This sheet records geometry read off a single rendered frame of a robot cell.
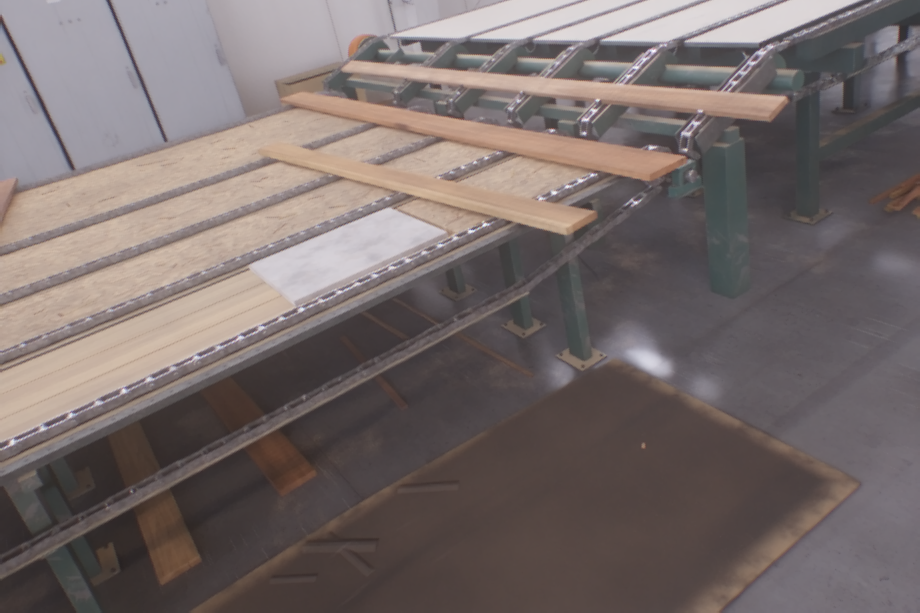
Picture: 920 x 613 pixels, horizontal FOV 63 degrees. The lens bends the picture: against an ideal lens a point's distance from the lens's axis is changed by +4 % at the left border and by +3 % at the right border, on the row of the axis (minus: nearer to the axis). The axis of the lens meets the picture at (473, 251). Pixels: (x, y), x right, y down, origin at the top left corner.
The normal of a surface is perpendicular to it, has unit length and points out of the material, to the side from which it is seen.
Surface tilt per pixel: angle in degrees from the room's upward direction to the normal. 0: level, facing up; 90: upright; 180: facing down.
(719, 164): 90
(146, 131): 90
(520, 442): 0
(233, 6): 86
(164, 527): 0
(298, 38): 90
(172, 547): 0
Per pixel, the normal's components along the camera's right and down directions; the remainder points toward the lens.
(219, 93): 0.56, 0.25
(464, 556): -0.19, -0.89
